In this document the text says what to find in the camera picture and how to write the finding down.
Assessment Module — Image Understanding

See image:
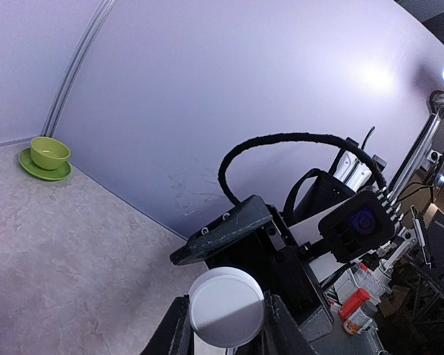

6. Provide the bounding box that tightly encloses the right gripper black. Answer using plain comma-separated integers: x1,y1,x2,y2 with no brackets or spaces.
169,195,333,333

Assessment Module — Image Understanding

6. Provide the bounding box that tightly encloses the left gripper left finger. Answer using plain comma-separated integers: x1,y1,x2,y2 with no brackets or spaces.
140,295,195,355

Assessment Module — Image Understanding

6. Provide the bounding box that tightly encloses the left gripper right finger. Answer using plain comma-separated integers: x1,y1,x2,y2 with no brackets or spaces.
260,291,317,355

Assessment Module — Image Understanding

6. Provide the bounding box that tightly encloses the white front bottle cap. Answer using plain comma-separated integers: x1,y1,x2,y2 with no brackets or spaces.
189,267,265,348

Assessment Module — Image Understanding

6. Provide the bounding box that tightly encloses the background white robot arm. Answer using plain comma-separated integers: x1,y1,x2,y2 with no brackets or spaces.
271,228,417,354

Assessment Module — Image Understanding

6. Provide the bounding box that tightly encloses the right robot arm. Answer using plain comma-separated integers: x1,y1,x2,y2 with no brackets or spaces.
170,133,396,322

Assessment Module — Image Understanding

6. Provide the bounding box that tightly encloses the grey capped jar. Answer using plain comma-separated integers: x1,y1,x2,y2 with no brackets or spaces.
343,302,377,335

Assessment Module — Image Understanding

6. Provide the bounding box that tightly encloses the orange pill bottle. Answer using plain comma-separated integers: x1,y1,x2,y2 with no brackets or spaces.
339,288,371,320

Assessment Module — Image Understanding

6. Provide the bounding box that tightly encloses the green saucer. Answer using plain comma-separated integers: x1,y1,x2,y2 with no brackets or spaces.
18,148,72,181

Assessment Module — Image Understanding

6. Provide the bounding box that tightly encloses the green bowl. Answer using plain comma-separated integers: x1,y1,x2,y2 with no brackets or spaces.
30,137,71,171

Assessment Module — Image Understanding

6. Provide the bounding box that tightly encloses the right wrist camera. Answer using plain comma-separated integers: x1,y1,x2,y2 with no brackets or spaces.
315,187,403,263

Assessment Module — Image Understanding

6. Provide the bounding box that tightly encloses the right aluminium frame post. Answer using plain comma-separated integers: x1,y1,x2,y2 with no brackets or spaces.
41,0,116,137

